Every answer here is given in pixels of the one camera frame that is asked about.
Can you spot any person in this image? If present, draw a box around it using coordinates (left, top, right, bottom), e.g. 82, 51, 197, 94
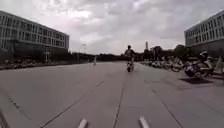
92, 55, 98, 66
124, 44, 137, 73

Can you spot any row of distant trees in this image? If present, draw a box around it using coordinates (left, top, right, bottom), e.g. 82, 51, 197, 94
68, 43, 201, 63

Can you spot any grey concrete slab pavement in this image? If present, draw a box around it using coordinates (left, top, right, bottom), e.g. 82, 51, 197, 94
0, 60, 224, 128

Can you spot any robot's own part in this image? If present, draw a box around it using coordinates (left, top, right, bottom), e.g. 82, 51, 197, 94
77, 118, 89, 128
139, 116, 151, 128

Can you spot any row of parked bicycles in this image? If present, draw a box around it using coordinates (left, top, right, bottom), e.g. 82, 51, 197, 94
141, 50, 224, 81
0, 58, 81, 71

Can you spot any long grey building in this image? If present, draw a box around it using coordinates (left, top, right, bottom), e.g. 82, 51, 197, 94
0, 9, 71, 61

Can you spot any grey office building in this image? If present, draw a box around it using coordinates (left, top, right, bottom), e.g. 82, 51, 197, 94
183, 9, 224, 54

